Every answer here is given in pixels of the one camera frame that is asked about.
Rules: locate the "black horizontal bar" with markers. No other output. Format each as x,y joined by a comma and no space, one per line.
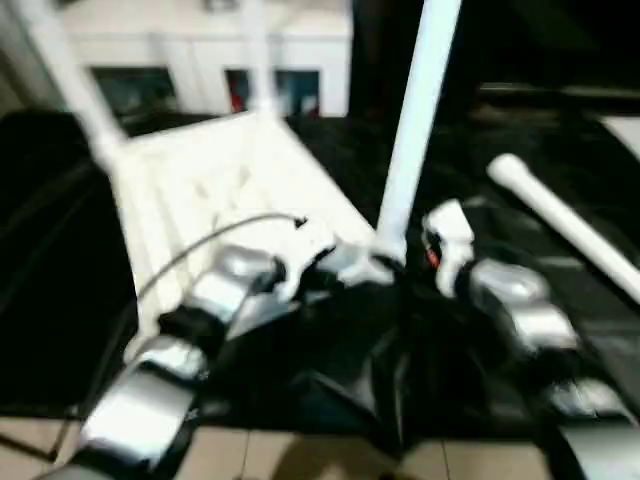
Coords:
560,92

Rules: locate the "black work mat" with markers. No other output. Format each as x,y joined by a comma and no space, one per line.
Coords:
60,280

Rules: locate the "white plastic table leg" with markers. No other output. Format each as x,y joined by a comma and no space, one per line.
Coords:
70,80
415,110
570,225
258,50

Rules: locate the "white flat board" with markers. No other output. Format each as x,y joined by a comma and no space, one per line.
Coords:
625,135

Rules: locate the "dark cabinet with yellow label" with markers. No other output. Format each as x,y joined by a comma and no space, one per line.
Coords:
540,45

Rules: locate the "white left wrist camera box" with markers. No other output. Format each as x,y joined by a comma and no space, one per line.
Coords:
305,250

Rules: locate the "white cabinet with glass doors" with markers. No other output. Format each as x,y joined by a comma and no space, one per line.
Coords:
200,35

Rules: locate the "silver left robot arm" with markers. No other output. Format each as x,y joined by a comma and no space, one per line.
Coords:
180,340

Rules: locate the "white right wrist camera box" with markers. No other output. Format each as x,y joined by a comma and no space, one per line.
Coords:
450,235

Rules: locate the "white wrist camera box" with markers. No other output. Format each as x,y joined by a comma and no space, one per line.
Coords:
305,250
450,235

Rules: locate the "small red bottle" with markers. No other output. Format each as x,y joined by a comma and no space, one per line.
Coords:
236,97

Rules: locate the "white plastic table top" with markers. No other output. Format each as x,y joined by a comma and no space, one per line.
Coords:
200,190

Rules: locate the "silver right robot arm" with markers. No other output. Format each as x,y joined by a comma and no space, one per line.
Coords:
530,320

